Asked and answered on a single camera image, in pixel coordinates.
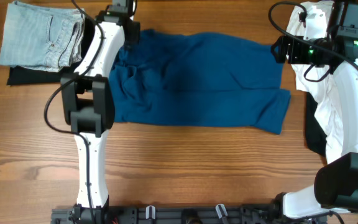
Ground folded light blue jeans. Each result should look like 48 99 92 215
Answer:
0 1 85 72

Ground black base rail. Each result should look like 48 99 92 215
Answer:
50 203 328 224

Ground dark blue t-shirt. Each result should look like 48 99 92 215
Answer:
109 29 291 134

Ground right black cable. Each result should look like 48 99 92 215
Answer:
268 1 358 224

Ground folded black garment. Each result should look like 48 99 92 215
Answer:
7 19 95 86

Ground white shirt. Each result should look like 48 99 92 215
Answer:
286 1 358 166

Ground black cable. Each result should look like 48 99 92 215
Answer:
43 0 138 224
268 1 358 224

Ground left black cable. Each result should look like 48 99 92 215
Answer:
43 0 138 224

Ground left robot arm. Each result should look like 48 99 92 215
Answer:
51 1 140 223

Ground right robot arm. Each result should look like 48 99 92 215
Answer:
271 1 358 222

